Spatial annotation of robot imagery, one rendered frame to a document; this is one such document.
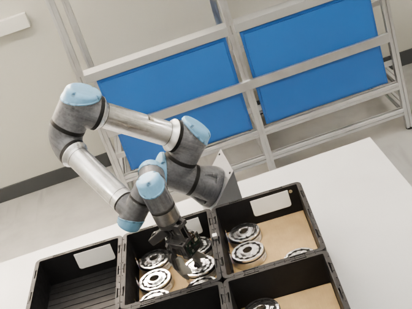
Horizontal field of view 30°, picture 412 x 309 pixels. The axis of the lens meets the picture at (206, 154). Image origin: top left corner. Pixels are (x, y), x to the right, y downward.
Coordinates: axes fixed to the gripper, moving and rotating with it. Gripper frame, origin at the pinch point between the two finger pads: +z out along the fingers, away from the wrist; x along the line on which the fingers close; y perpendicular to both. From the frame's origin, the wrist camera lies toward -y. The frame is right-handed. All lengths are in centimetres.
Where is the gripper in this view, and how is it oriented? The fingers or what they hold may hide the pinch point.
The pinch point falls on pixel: (190, 269)
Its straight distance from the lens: 234.6
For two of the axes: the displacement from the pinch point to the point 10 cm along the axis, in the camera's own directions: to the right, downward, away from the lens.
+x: 5.9, -5.9, 5.4
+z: 3.8, 8.0, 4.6
